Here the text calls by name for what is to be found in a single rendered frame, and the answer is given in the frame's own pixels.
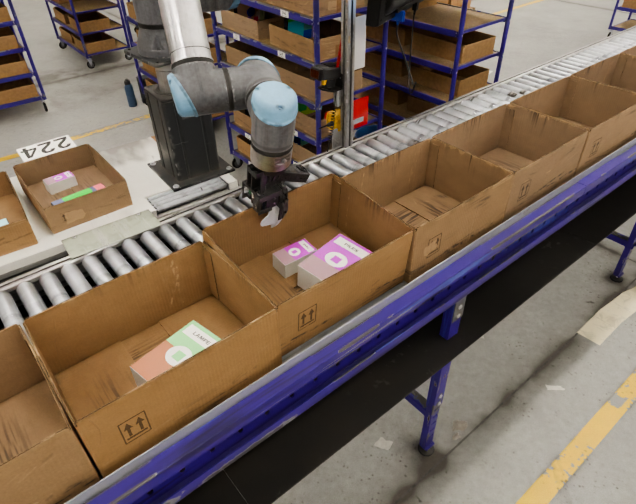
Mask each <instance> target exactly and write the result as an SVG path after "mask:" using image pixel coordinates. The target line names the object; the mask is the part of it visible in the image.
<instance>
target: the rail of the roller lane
mask: <svg viewBox="0 0 636 504"><path fill-rule="evenodd" d="M634 29H636V26H633V27H631V28H628V29H626V30H623V31H621V32H618V33H616V34H613V35H611V36H609V37H606V38H604V39H601V40H599V41H596V42H594V43H591V44H589V45H586V46H584V47H581V48H579V49H577V50H574V51H572V52H569V53H567V54H564V55H562V56H559V57H557V58H554V59H552V60H549V61H547V62H545V63H542V64H540V65H537V66H535V67H532V68H530V69H527V70H525V71H522V72H520V73H517V74H515V75H513V76H510V77H508V78H505V79H503V80H500V81H498V82H495V83H493V84H490V85H488V86H485V87H483V88H481V89H478V90H476V91H473V92H471V93H468V94H466V95H463V96H461V97H458V98H456V99H453V100H451V101H449V102H446V103H444V104H441V105H439V106H436V107H434V108H431V109H429V110H426V111H424V112H421V113H419V114H417V115H414V116H412V117H409V118H407V119H404V120H402V121H399V122H397V123H394V124H392V125H389V126H387V127H385V128H382V129H380V130H377V131H375V132H372V133H370V134H367V135H365V136H362V137H360V138H357V139H355V140H353V144H352V146H351V147H350V146H349V147H348V148H352V149H354V150H355V147H356V145H357V144H359V143H362V144H364V145H366V142H367V141H368V140H369V139H374V140H377V137H378V136H379V135H380V134H383V135H386V136H387V134H388V132H389V131H390V130H394V131H397V130H398V128H399V127H400V126H405V127H407V125H408V124H409V123H410V122H414V123H416V122H417V121H418V119H419V118H424V119H426V117H427V116H428V115H429V114H433V115H435V114H436V112H437V111H438V110H441V111H444V110H445V108H446V107H451V108H452V107H453V105H454V104H455V103H459V104H461V102H462V101H463V100H468V101H469V99H470V98H471V97H472V96H474V97H477V96H478V95H479V94H480V93H483V94H485V92H486V91H487V90H491V91H492V90H493V89H494V88H495V87H499V88H500V86H501V85H502V84H508V82H509V81H515V79H516V78H522V76H523V75H527V76H528V75H529V73H530V72H533V73H535V71H536V70H538V69H539V70H541V69H542V68H543V67H548V66H549V65H550V64H552V65H554V63H555V62H560V61H561V60H562V59H564V60H566V58H567V57H572V56H573V55H574V54H575V55H577V54H578V53H579V52H582V53H583V51H584V50H589V48H594V46H596V45H597V46H599V45H600V44H601V43H603V44H604V43H605V42H606V41H610V39H614V38H615V37H619V36H620V35H624V34H625V33H629V32H630V31H633V30H634ZM346 149H347V148H344V146H338V147H335V148H333V149H330V150H328V152H327V151H325V152H323V153H321V154H318V155H316V156H313V157H311V158H308V159H306V160H303V161H301V162H298V163H296V164H300V165H302V166H303V167H305V168H306V169H307V168H308V166H309V164H311V163H316V164H318V165H320V161H321V160H322V159H323V158H325V157H327V158H329V159H331V160H332V156H333V155H334V154H335V153H341V154H342V155H343V154H344V151H345V150H346ZM241 193H242V186H239V187H237V188H234V189H232V190H229V191H227V192H225V193H222V194H220V195H217V196H215V197H212V198H210V199H207V200H205V201H202V202H200V203H197V204H195V205H193V206H190V207H188V208H185V209H183V210H180V211H178V212H175V213H173V214H170V215H168V216H165V217H163V218H161V219H158V221H159V222H160V223H161V225H163V224H170V225H171V226H172V227H173V228H174V229H175V230H176V231H177V232H178V233H179V234H180V235H182V236H183V235H184V234H183V233H182V232H181V231H180V230H179V229H178V228H177V227H176V221H177V219H178V218H180V217H187V218H188V219H189V220H190V221H191V222H193V223H194V224H195V225H196V226H197V227H198V228H201V227H200V226H199V225H198V224H197V223H195V222H194V221H193V218H192V216H193V213H194V212H195V211H197V210H203V211H204V212H206V213H207V214H208V215H209V216H210V217H211V218H213V219H214V220H215V221H217V220H216V219H215V218H214V217H213V216H211V215H210V214H209V207H210V206H211V205H212V204H214V203H218V204H220V205H221V206H222V207H223V208H225V206H224V202H225V200H226V199H227V198H228V197H234V198H236V199H237V200H238V201H239V202H240V200H239V196H240V194H241ZM225 209H226V208H225ZM226 210H227V211H228V212H230V211H229V210H228V209H226ZM230 213H231V212H230ZM231 214H233V213H231ZM161 225H160V226H161ZM160 226H158V227H155V228H152V229H150V230H147V231H151V232H153V233H154V234H155V235H156V236H157V237H158V238H159V239H160V240H161V241H162V242H163V243H166V241H165V240H164V239H163V238H162V237H161V236H160V235H159V232H158V230H159V227H160ZM143 233H144V232H142V233H139V234H137V235H134V236H131V237H129V238H126V239H134V240H135V241H136V242H137V243H138V244H139V245H140V246H141V247H142V248H143V250H144V251H145V252H146V251H148V249H147V248H146V247H145V245H144V244H143V243H142V242H141V240H140V237H141V235H142V234H143ZM126 239H123V240H121V241H118V242H116V243H113V244H110V245H108V246H105V247H102V248H100V249H97V250H94V251H92V252H89V253H86V254H84V255H81V256H79V257H76V258H73V259H71V258H70V256H67V257H64V258H62V259H60V260H57V261H55V262H52V263H50V264H47V265H45V266H42V267H40V268H37V269H35V270H32V271H30V272H28V273H25V274H23V275H20V276H18V277H15V278H13V279H10V280H8V281H5V282H4V283H2V284H0V292H1V291H6V292H9V293H10V294H11V295H12V297H13V299H14V301H15V303H16V305H17V307H19V306H21V305H23V303H22V301H21V300H20V298H19V296H18V294H17V292H16V289H17V286H18V285H19V284H20V283H22V282H31V283H33V284H34V285H35V287H36V289H37V291H38V292H39V294H40V296H41V297H42V296H44V295H46V293H45V291H44V290H43V288H42V286H41V285H40V283H39V279H40V277H41V275H43V274H44V273H47V272H51V273H54V274H55V275H56V276H57V277H58V279H59V281H60V282H61V284H62V285H63V287H65V286H67V285H68V283H67V282H66V280H65V279H64V277H63V276H62V274H61V269H62V267H63V266H64V265H66V264H69V263H72V264H75V265H77V267H78V268H79V270H80V271H81V272H82V274H83V275H84V277H85V278H86V277H88V276H90V275H89V274H88V272H87V271H86V270H85V268H84V267H83V265H82V261H83V259H84V258H85V257H86V256H88V255H95V256H97V258H98V259H99V260H100V261H101V263H102V264H103V265H104V267H105V268H106V269H107V268H109V267H110V266H109V265H108V263H107V262H106V261H105V259H104V258H103V256H102V253H103V251H104V249H106V248H107V247H115V248H116V249H117V250H118V251H119V252H120V253H121V254H122V256H123V257H124V258H125V259H126V260H127V259H130V258H129V257H128V255H127V254H126V253H125V252H124V251H123V249H122V243H123V242H124V241H125V240H126Z"/></svg>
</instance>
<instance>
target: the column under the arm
mask: <svg viewBox="0 0 636 504"><path fill-rule="evenodd" d="M144 93H145V97H146V101H147V105H148V109H149V114H150V118H151V121H152V126H153V130H154V135H155V139H156V143H157V147H158V151H159V156H160V160H157V161H153V162H151V163H148V164H147V165H148V166H149V167H150V168H151V169H152V170H153V171H154V172H155V173H156V174H157V175H158V176H159V177H160V178H161V179H162V180H163V181H164V182H165V183H166V184H167V185H168V186H169V187H170V188H171V189H172V190H173V191H174V192H177V191H179V190H182V189H185V188H188V187H191V186H194V185H196V184H199V183H202V182H205V181H208V180H211V179H213V178H216V177H219V176H222V175H225V174H228V173H231V172H233V171H235V168H234V167H232V166H231V165H230V164H229V163H227V162H226V161H225V160H223V159H222V158H221V157H220V156H218V152H217V146H216V139H215V133H214V127H213V120H212V114H208V115H201V116H198V117H195V116H194V117H181V116H180V115H179V114H178V112H177V109H176V106H175V103H174V100H173V96H172V93H164V92H162V91H160V89H159V84H154V85H150V86H146V87H144Z"/></svg>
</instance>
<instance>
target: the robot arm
mask: <svg viewBox="0 0 636 504"><path fill-rule="evenodd" d="M132 2H133V6H134V10H135V14H136V19H137V23H138V27H139V31H138V39H137V49H138V53H139V54H140V55H141V56H143V57H147V58H156V59H161V58H170V59H171V69H172V73H170V74H169V75H168V76H167V79H168V83H169V86H170V90H171V93H172V96H173V100H174V103H175V106H176V109H177V112H178V114H179V115H180V116H181V117H194V116H195V117H198V116H201V115H208V114H215V113H222V112H229V111H238V110H244V109H248V112H249V115H250V117H251V123H252V125H251V150H250V159H251V162H252V164H249V165H247V180H244V181H242V198H245V197H248V198H249V199H250V200H251V203H252V204H253V209H254V210H255V211H256V212H257V213H258V215H262V214H264V213H267V212H268V215H267V216H266V217H265V218H264V219H263V220H262V221H261V223H260V225H261V226H267V225H270V226H271V228H273V227H275V226H277V225H278V224H279V223H280V221H281V220H282V219H283V218H284V217H285V215H286V213H287V211H288V201H289V199H288V190H287V187H286V185H285V184H284V183H285V181H289V182H304V183H306V181H307V180H308V178H309V176H310V173H309V172H308V171H307V169H306V168H305V167H303V166H302V165H300V164H291V158H292V149H293V141H294V132H295V123H296V116H297V113H298V103H297V102H298V100H297V95H296V93H295V92H294V90H293V89H292V88H290V87H289V86H288V85H286V84H284V83H282V81H281V79H280V75H279V72H278V71H277V69H276V68H275V67H274V65H273V64H272V63H271V62H270V61H269V60H268V59H266V58H264V57H261V56H250V57H247V58H245V59H243V60H242V61H241V62H240V63H239V65H238V66H236V67H228V68H217V69H215V65H214V60H213V58H212V56H211V51H210V46H209V42H208V37H207V32H206V27H205V22H204V17H203V12H212V11H222V10H225V11H227V10H230V9H234V8H237V7H238V6H239V3H240V0H132ZM244 186H246V187H247V188H248V189H249V192H247V193H244Z"/></svg>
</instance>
